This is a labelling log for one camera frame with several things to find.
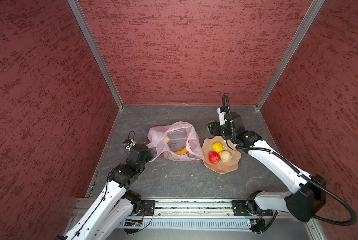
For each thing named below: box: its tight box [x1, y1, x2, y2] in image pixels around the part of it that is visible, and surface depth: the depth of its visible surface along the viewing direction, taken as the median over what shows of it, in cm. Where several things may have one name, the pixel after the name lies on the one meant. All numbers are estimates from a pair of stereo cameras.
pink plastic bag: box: [146, 121, 204, 163], surface depth 81 cm
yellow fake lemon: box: [211, 141, 224, 153], surface depth 92 cm
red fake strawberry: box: [209, 151, 221, 165], surface depth 88 cm
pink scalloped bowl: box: [201, 136, 242, 175], surface depth 90 cm
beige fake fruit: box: [219, 150, 232, 163], surface depth 89 cm
